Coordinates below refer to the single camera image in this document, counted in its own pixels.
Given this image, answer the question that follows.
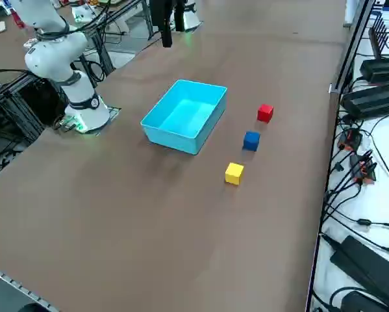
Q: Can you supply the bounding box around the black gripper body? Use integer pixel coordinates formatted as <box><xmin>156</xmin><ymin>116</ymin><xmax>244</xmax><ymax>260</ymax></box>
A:
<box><xmin>149</xmin><ymin>0</ymin><xmax>186</xmax><ymax>17</ymax></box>

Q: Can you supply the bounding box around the red block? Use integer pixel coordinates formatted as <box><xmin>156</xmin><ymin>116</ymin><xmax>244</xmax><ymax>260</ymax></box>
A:
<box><xmin>257</xmin><ymin>103</ymin><xmax>275</xmax><ymax>124</ymax></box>

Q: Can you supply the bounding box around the blue block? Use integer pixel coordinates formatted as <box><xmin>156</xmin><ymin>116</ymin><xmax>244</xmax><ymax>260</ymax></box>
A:
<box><xmin>242</xmin><ymin>131</ymin><xmax>261</xmax><ymax>152</ymax></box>

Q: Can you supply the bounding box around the yellow block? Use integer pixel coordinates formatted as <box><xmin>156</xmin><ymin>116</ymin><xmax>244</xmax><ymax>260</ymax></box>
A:
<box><xmin>225</xmin><ymin>162</ymin><xmax>245</xmax><ymax>186</ymax></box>

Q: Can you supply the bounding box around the cyan plastic box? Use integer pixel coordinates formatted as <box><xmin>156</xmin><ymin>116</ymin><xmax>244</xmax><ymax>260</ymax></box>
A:
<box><xmin>140</xmin><ymin>79</ymin><xmax>229</xmax><ymax>156</ymax></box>

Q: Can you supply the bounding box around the dark peg rack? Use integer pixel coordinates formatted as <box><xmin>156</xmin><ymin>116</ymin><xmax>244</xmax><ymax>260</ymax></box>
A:
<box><xmin>368</xmin><ymin>14</ymin><xmax>389</xmax><ymax>61</ymax></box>

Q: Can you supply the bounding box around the orange black plug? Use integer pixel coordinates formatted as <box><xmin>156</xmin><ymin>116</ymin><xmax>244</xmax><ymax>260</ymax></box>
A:
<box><xmin>349</xmin><ymin>151</ymin><xmax>378</xmax><ymax>186</ymax></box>
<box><xmin>338</xmin><ymin>128</ymin><xmax>364</xmax><ymax>151</ymax></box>

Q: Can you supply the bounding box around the black power strip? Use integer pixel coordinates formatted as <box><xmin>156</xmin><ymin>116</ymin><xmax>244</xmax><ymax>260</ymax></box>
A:
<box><xmin>359</xmin><ymin>57</ymin><xmax>389</xmax><ymax>84</ymax></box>

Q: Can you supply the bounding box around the dark ribbed power strip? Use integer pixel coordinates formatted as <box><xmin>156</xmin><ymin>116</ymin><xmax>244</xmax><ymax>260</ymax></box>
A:
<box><xmin>342</xmin><ymin>81</ymin><xmax>389</xmax><ymax>120</ymax></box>

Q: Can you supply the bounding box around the black power adapter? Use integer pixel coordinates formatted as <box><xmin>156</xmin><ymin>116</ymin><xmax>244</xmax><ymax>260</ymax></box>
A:
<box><xmin>329</xmin><ymin>235</ymin><xmax>389</xmax><ymax>309</ymax></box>
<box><xmin>340</xmin><ymin>290</ymin><xmax>388</xmax><ymax>312</ymax></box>

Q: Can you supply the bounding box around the black aluminium frame leg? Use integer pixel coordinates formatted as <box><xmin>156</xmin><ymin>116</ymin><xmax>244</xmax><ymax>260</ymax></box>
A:
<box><xmin>93</xmin><ymin>19</ymin><xmax>116</xmax><ymax>77</ymax></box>

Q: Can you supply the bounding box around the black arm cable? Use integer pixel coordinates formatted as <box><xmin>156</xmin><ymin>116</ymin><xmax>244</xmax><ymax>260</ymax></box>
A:
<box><xmin>33</xmin><ymin>12</ymin><xmax>84</xmax><ymax>42</ymax></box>

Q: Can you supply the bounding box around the black equipment frame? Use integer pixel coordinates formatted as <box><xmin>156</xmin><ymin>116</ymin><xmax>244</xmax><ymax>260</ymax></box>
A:
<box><xmin>0</xmin><ymin>70</ymin><xmax>67</xmax><ymax>146</ymax></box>

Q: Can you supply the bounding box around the black cable with inline switch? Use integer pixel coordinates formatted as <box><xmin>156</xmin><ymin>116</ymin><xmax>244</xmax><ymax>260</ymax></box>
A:
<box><xmin>322</xmin><ymin>207</ymin><xmax>389</xmax><ymax>230</ymax></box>

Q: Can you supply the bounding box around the silver aluminium table rail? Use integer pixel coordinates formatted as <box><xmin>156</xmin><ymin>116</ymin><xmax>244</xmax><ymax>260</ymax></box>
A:
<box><xmin>0</xmin><ymin>262</ymin><xmax>60</xmax><ymax>312</ymax></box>

